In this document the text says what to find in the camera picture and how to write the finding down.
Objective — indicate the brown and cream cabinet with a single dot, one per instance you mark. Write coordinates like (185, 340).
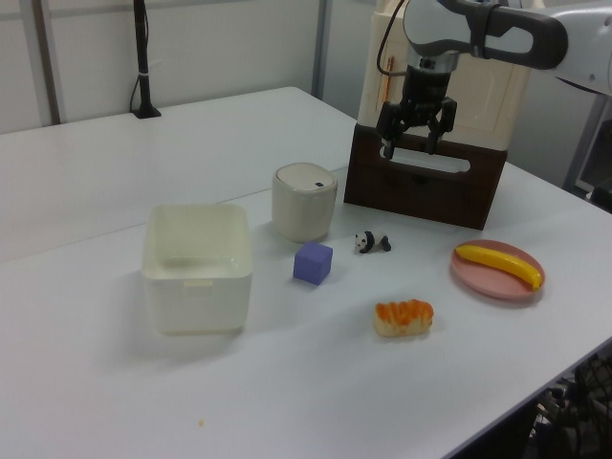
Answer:
(432, 138)

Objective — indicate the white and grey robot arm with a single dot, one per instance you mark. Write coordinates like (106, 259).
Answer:
(483, 28)

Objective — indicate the orange glazed bread toy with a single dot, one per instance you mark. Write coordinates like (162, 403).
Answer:
(404, 317)

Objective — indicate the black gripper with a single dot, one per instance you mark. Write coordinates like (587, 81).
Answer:
(422, 87)

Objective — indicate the purple cube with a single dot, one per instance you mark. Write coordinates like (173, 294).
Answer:
(313, 263)

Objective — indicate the white square plastic box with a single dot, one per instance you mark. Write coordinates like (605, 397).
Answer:
(197, 268)

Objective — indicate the small panda figurine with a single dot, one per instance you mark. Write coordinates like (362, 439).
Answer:
(370, 241)

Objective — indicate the black pole stand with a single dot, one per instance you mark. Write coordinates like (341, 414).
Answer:
(143, 62)

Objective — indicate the yellow plastic banana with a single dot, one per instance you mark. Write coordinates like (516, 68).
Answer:
(502, 261)

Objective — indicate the pink round plate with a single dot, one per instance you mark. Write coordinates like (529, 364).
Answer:
(492, 279)

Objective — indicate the cream round lidded bin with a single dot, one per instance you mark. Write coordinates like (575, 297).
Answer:
(304, 201)

